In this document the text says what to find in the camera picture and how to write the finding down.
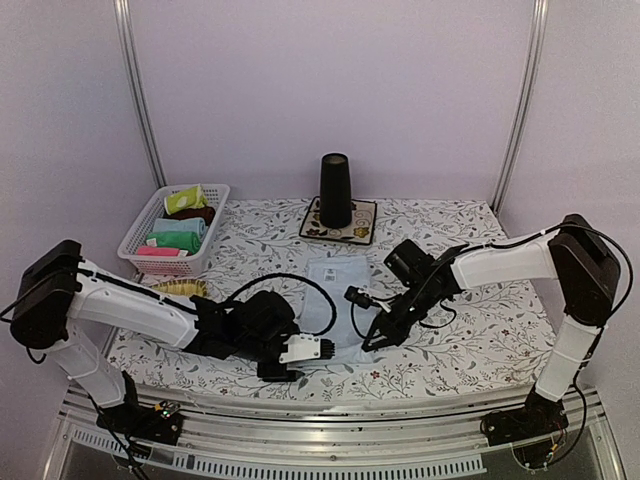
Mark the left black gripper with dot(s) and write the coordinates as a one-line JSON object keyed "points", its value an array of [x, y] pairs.
{"points": [[277, 375]]}

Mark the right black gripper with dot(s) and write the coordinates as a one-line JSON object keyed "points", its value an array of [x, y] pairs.
{"points": [[396, 332]]}

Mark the light blue towel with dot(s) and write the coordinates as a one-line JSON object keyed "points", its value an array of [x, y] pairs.
{"points": [[335, 275]]}

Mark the yellow-green patterned towel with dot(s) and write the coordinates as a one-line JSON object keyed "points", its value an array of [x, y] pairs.
{"points": [[190, 198]]}

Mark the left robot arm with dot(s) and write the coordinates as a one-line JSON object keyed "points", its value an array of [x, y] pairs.
{"points": [[61, 290]]}

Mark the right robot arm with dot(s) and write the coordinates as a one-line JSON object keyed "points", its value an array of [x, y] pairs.
{"points": [[592, 273]]}

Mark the woven bamboo tray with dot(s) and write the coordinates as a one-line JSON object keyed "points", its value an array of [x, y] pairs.
{"points": [[182, 287]]}

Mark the green rolled towel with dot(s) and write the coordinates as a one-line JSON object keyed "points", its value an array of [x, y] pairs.
{"points": [[182, 240]]}

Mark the dark red rolled towel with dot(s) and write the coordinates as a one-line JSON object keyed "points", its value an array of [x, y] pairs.
{"points": [[206, 213]]}

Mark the pink rolled towel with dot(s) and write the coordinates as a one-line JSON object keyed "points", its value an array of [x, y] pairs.
{"points": [[154, 251]]}

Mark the white plastic basket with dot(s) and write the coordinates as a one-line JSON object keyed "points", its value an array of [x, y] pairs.
{"points": [[190, 265]]}

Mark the black tall cup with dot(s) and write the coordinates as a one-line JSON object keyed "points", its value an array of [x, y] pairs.
{"points": [[335, 191]]}

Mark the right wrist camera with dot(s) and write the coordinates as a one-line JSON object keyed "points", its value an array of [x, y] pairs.
{"points": [[361, 297]]}

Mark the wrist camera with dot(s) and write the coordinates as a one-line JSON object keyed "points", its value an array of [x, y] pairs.
{"points": [[306, 347], [361, 297]]}

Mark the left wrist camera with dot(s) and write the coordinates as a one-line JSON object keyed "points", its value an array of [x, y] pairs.
{"points": [[306, 347]]}

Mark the aluminium front rail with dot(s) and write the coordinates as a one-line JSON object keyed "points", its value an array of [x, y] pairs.
{"points": [[428, 438]]}

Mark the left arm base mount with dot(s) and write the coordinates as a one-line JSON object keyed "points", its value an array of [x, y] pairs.
{"points": [[144, 423]]}

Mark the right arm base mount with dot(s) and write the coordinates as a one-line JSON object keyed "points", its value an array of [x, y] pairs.
{"points": [[537, 417]]}

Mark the left aluminium post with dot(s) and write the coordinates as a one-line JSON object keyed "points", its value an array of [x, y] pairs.
{"points": [[125, 29]]}

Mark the aluminium post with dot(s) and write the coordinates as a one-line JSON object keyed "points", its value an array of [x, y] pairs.
{"points": [[531, 68], [125, 29]]}

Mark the right aluminium post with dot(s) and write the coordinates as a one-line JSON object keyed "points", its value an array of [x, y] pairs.
{"points": [[531, 68]]}

